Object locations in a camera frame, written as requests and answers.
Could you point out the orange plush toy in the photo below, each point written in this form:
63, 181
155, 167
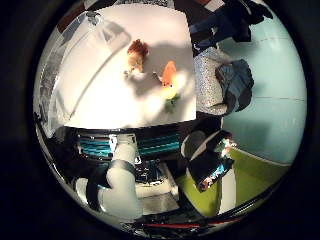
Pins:
169, 78

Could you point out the grey speckled fabric chair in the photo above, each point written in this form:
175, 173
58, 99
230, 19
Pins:
206, 83

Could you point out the black colourful bag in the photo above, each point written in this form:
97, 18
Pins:
210, 165

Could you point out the brown plush toy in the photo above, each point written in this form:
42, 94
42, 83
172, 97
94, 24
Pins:
136, 55

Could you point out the blue clothing bundle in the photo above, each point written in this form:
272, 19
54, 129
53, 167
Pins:
235, 85

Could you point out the clear plastic bag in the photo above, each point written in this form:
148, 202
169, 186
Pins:
66, 66

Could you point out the person in dark clothes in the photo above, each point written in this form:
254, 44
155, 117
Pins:
226, 23

